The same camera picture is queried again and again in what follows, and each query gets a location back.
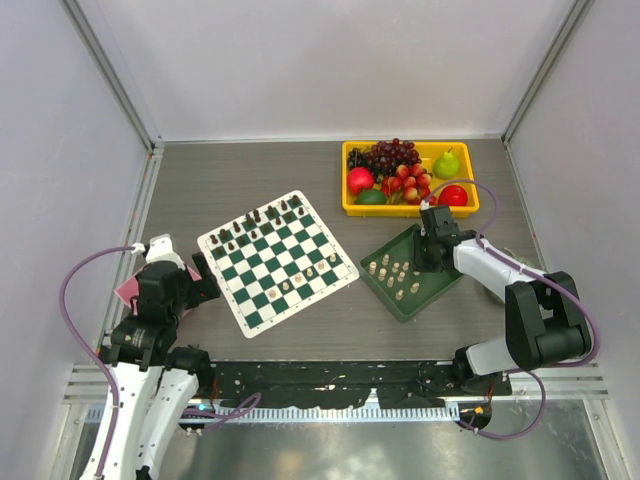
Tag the green pear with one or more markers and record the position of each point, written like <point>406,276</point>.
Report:
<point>447,165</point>

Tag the red apple right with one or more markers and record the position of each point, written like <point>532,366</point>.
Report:
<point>453,196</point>

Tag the yellow plastic fruit tray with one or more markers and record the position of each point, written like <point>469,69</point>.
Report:
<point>429,152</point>

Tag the dark green piece tray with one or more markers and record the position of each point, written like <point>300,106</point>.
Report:
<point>388,272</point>

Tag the white slotted cable duct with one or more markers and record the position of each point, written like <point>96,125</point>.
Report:
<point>370,412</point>

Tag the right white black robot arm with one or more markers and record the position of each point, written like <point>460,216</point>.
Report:
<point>545,322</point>

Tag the green netted melon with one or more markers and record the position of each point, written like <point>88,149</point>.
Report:
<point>515,257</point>

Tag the green lime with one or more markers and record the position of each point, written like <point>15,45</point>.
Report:
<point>371,197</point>

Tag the red cherry bunch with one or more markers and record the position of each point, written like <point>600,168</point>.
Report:
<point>408,185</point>

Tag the dark purple grape bunch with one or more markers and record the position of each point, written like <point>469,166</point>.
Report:
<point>384,157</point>

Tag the red apple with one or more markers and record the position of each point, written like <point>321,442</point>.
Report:
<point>359,179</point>
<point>453,196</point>

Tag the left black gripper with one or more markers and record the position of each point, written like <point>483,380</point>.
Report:
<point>204,288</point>

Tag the black grape bunch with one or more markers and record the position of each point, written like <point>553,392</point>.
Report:
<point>357,158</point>

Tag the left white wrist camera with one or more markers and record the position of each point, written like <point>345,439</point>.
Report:
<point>159,248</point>

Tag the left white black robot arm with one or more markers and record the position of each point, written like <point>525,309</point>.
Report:
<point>154,379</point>

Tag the red apple left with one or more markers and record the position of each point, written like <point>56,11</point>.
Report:
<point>359,179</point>

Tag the green white chess board mat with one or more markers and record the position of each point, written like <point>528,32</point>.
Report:
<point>258,251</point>

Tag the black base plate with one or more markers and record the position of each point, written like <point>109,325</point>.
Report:
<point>338,385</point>

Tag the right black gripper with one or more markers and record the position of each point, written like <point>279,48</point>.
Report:
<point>423,265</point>

